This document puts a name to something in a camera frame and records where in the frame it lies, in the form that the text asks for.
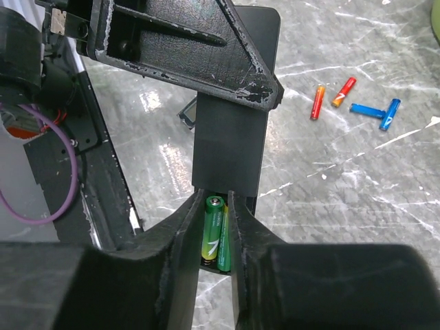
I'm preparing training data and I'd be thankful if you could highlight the blue battery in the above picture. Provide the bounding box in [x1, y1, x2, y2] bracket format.
[349, 103, 386, 119]
[379, 98, 401, 131]

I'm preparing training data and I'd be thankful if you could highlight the orange red battery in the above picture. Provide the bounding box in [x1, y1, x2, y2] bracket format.
[310, 86, 326, 120]

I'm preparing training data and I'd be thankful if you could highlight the blue battery lower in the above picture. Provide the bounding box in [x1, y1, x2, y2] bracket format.
[349, 103, 386, 119]

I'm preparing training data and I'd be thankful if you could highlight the green plastic tray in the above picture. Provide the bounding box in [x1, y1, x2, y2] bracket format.
[430, 0, 440, 42]

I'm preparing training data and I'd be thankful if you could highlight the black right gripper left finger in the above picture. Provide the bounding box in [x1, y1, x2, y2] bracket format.
[1, 190, 206, 329]

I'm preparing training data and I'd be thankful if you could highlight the black base bar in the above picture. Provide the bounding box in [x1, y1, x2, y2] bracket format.
[24, 71, 142, 251]

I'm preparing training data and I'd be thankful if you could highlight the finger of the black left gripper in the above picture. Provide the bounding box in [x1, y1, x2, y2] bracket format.
[87, 1, 284, 111]

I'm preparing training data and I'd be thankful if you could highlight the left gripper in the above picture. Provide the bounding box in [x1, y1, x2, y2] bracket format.
[35, 1, 103, 55]

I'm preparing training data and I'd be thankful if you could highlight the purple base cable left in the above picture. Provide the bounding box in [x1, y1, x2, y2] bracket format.
[0, 102, 79, 226]

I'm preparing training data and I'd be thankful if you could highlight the green battery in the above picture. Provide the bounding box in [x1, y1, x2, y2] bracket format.
[217, 206, 231, 272]
[201, 195, 224, 263]

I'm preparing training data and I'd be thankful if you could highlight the black remote control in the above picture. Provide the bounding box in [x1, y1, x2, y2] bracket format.
[190, 5, 283, 274]

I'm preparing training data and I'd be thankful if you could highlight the blue battery upper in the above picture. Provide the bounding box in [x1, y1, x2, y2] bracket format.
[379, 98, 401, 131]

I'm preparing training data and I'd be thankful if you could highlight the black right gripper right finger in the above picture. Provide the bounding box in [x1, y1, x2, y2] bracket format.
[228, 192, 439, 329]

